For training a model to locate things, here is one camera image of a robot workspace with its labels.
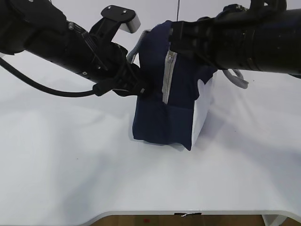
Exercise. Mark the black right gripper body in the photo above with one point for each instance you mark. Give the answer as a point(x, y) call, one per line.
point(211, 41)

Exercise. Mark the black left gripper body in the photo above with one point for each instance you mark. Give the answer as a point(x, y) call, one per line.
point(122, 75)

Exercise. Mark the navy blue lunch bag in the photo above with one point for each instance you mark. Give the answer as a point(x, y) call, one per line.
point(175, 110)

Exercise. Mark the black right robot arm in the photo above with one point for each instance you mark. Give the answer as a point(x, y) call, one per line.
point(265, 37)

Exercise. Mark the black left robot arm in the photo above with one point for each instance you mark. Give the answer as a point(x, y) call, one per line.
point(40, 28)

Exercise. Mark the black tape on table edge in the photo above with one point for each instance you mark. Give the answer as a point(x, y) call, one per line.
point(187, 214)

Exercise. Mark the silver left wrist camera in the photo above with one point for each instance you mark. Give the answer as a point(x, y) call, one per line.
point(114, 18)

